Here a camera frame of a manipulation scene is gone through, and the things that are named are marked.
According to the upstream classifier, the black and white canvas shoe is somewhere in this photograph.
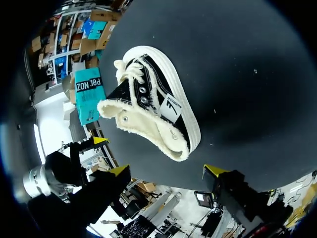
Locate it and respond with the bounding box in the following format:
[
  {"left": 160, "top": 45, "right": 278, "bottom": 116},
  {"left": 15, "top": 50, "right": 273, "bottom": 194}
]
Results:
[{"left": 96, "top": 45, "right": 203, "bottom": 162}]

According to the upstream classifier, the teal box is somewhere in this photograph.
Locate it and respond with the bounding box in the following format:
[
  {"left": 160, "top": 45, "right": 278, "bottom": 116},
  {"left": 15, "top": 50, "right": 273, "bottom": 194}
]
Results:
[{"left": 74, "top": 67, "right": 107, "bottom": 125}]

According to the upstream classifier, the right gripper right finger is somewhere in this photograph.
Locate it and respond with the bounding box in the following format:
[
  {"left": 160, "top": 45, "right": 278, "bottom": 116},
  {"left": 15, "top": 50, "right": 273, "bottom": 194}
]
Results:
[{"left": 202, "top": 164, "right": 294, "bottom": 225}]

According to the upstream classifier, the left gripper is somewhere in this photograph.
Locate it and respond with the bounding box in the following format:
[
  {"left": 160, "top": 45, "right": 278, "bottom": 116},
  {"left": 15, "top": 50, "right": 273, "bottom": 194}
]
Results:
[{"left": 45, "top": 136, "right": 110, "bottom": 188}]

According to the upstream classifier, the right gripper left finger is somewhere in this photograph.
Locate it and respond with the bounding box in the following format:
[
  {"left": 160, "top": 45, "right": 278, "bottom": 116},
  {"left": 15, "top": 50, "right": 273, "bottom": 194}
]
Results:
[{"left": 67, "top": 163, "right": 132, "bottom": 227}]

